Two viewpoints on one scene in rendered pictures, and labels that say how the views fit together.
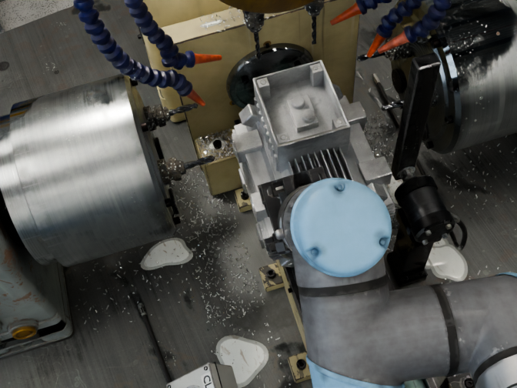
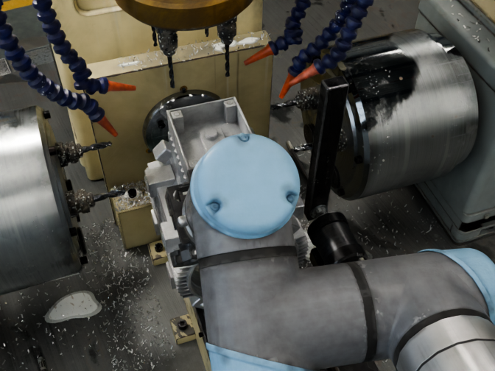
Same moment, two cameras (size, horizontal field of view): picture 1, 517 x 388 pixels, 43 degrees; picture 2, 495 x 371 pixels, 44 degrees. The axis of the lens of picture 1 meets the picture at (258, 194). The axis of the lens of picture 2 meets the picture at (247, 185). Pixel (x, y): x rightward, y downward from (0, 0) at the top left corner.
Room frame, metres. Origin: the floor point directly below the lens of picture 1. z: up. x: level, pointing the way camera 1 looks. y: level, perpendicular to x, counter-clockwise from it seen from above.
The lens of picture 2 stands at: (-0.06, -0.01, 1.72)
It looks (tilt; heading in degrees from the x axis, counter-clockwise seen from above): 49 degrees down; 349
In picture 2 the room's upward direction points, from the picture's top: 1 degrees clockwise
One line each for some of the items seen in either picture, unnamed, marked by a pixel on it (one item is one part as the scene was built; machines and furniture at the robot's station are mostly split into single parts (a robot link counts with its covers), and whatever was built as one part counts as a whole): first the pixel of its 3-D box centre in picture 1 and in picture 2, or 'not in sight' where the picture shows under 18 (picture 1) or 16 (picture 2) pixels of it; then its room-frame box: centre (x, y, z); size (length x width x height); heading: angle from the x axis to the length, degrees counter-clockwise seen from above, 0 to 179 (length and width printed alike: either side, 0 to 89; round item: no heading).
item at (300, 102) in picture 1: (300, 117); (213, 150); (0.54, -0.07, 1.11); 0.12 x 0.11 x 0.07; 8
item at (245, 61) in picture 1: (271, 80); (188, 128); (0.68, -0.05, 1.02); 0.15 x 0.02 x 0.15; 99
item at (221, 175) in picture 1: (221, 161); (136, 213); (0.64, 0.06, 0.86); 0.07 x 0.06 x 0.12; 99
